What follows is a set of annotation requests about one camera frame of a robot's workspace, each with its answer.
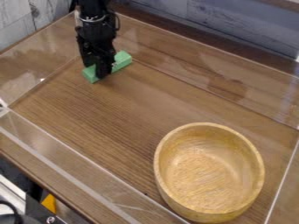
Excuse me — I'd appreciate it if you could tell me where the black cable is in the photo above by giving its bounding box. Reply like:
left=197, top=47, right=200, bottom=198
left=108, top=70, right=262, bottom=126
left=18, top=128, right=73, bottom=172
left=0, top=199, right=26, bottom=224

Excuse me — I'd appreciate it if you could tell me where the clear acrylic enclosure wall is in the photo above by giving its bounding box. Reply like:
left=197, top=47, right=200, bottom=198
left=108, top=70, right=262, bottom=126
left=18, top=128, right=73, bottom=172
left=0, top=12, right=299, bottom=224

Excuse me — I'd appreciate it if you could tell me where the yellow warning sticker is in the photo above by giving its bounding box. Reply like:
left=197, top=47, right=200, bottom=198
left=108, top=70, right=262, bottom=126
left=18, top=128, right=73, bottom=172
left=41, top=194, right=57, bottom=214

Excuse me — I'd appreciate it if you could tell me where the clear acrylic corner bracket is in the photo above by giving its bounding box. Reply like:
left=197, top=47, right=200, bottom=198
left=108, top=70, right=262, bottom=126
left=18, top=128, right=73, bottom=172
left=73, top=10, right=81, bottom=29

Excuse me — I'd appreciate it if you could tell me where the brown wooden bowl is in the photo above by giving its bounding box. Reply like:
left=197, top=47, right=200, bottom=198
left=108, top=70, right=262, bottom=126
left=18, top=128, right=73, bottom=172
left=153, top=122, right=265, bottom=223

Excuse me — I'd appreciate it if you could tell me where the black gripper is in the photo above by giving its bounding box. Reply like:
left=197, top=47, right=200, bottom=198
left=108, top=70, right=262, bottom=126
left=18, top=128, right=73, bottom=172
left=74, top=12, right=120, bottom=79

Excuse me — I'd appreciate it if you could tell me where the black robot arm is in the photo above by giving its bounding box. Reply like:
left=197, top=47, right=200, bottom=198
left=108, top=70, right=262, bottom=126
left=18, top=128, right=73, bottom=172
left=74, top=0, right=118, bottom=79

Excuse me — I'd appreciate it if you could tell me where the green rectangular block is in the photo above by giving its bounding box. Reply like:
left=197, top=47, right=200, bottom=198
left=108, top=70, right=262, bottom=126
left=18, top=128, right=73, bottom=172
left=81, top=51, right=132, bottom=83

